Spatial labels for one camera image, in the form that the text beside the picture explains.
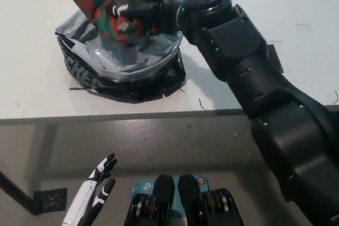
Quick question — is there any black floor tape patch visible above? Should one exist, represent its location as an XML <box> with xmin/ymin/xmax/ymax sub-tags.
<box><xmin>33</xmin><ymin>187</ymin><xmax>68</xmax><ymax>213</ymax></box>

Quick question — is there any teal router box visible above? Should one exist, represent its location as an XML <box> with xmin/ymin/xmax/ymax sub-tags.
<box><xmin>130</xmin><ymin>174</ymin><xmax>209</xmax><ymax>226</ymax></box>

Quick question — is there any black robot body block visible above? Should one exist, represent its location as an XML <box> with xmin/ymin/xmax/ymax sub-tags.
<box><xmin>123</xmin><ymin>174</ymin><xmax>175</xmax><ymax>226</ymax></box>
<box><xmin>177</xmin><ymin>174</ymin><xmax>243</xmax><ymax>226</ymax></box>

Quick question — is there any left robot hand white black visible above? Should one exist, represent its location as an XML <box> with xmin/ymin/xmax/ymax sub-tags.
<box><xmin>61</xmin><ymin>152</ymin><xmax>118</xmax><ymax>226</ymax></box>

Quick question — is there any left black robot body block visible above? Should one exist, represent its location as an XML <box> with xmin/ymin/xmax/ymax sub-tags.
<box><xmin>123</xmin><ymin>174</ymin><xmax>175</xmax><ymax>226</ymax></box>

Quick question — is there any black grey plastic bag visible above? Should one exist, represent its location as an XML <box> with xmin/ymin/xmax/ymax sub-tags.
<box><xmin>55</xmin><ymin>10</ymin><xmax>186</xmax><ymax>103</ymax></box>

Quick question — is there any right black robot body block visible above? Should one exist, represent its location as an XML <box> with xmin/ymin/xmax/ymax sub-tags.
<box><xmin>177</xmin><ymin>174</ymin><xmax>243</xmax><ymax>226</ymax></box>

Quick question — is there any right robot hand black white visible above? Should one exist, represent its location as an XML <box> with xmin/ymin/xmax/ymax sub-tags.
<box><xmin>111</xmin><ymin>0</ymin><xmax>184</xmax><ymax>36</ymax></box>

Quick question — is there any black table leg bar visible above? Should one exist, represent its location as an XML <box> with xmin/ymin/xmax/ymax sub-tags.
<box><xmin>0</xmin><ymin>171</ymin><xmax>37</xmax><ymax>215</ymax></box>

